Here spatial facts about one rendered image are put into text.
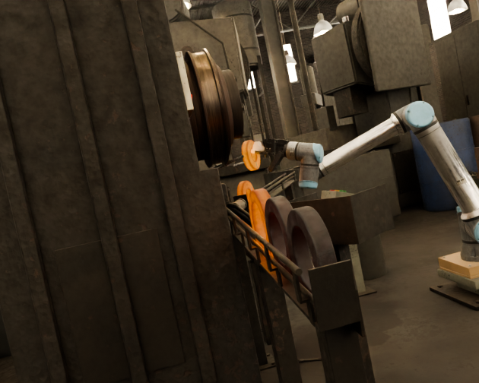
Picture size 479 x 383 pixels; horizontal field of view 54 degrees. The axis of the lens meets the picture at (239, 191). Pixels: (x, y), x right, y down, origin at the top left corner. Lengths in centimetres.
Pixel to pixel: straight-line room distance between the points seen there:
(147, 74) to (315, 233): 82
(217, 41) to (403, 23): 212
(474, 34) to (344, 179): 302
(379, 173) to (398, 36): 172
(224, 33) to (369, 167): 187
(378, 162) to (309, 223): 372
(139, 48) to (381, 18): 424
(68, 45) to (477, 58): 564
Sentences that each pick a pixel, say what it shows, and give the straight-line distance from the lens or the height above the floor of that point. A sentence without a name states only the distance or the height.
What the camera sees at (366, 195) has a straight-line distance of 141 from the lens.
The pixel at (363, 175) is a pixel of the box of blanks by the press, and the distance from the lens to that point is 440.
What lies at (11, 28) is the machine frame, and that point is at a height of 138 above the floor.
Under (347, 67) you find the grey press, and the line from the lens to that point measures 548.
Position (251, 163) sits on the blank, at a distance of 234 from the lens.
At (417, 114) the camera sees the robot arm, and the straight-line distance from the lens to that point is 226.
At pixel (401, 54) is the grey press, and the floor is 169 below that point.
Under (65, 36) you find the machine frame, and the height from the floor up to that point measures 132.
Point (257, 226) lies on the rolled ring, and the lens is 129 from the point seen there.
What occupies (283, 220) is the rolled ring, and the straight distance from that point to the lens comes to 97.
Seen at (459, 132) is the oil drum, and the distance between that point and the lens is 516.
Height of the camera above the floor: 86
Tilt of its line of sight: 3 degrees down
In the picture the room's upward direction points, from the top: 12 degrees counter-clockwise
